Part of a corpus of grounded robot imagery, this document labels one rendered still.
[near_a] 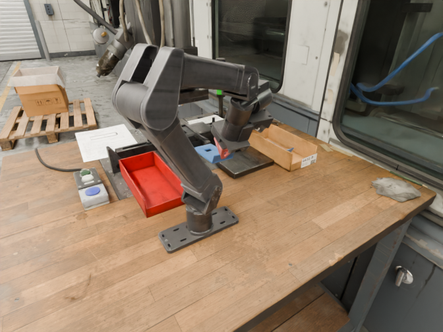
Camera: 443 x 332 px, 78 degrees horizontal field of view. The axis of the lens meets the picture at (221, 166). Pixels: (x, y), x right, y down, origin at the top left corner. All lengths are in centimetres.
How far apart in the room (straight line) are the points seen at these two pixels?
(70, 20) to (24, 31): 125
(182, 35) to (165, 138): 50
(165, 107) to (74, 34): 970
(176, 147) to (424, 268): 99
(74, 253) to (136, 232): 14
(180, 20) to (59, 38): 926
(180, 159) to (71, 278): 34
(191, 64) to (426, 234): 97
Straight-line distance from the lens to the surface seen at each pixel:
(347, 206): 85
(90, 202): 83
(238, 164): 93
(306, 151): 103
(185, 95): 93
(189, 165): 54
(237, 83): 58
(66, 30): 1009
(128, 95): 45
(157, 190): 85
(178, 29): 91
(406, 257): 126
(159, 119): 43
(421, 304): 133
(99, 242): 74
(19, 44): 1010
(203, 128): 104
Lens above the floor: 139
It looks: 31 degrees down
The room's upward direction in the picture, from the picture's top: straight up
